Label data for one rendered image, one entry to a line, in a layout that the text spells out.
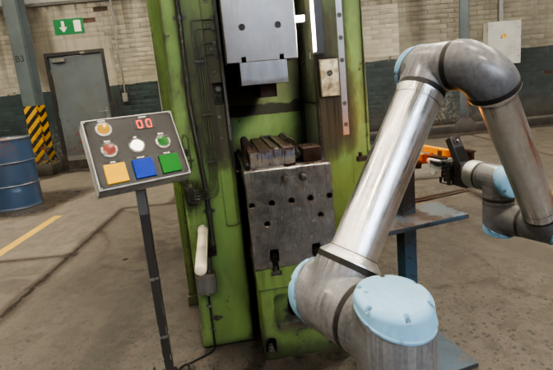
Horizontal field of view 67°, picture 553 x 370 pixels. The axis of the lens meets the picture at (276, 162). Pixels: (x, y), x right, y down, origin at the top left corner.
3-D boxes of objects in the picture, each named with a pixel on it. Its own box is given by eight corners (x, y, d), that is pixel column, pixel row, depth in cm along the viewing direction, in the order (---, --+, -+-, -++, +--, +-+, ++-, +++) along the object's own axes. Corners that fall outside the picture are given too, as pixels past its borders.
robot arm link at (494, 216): (512, 244, 122) (513, 204, 120) (475, 234, 132) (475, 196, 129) (528, 235, 127) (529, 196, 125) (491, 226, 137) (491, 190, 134)
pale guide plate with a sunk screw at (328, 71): (340, 95, 193) (337, 57, 189) (321, 97, 191) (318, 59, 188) (338, 94, 195) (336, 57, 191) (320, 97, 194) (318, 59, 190)
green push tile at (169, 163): (182, 169, 160) (176, 152, 161) (163, 173, 155) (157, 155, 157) (181, 171, 161) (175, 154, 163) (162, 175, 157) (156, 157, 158)
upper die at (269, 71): (288, 81, 176) (286, 58, 174) (241, 85, 173) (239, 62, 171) (274, 82, 217) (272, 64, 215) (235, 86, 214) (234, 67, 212)
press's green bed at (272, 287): (343, 349, 197) (336, 257, 188) (265, 364, 192) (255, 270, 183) (314, 293, 250) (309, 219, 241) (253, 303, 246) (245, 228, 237)
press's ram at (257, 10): (318, 56, 176) (310, -45, 168) (227, 63, 171) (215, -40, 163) (297, 62, 217) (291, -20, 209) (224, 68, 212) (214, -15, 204)
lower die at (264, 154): (295, 163, 183) (294, 144, 181) (250, 168, 180) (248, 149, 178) (280, 149, 224) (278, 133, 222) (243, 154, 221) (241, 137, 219)
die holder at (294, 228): (337, 258, 187) (331, 161, 179) (254, 270, 182) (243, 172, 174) (309, 219, 242) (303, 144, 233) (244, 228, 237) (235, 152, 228)
